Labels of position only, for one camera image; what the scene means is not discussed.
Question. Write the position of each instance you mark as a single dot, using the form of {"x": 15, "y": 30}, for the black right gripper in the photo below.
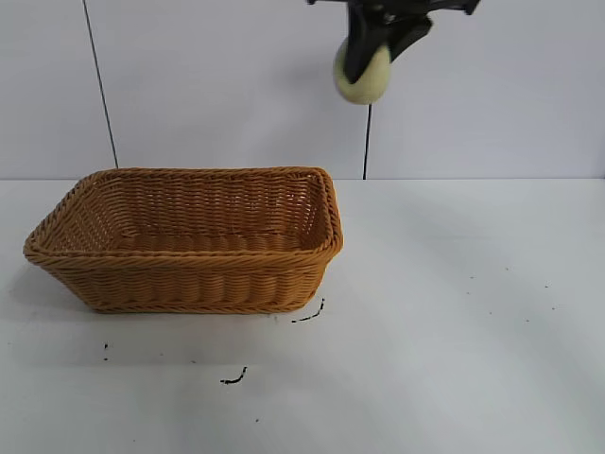
{"x": 402, "y": 5}

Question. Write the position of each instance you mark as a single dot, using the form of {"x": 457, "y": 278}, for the pale yellow egg yolk pastry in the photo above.
{"x": 364, "y": 90}

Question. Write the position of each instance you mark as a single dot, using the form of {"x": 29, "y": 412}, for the brown woven wicker basket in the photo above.
{"x": 189, "y": 279}

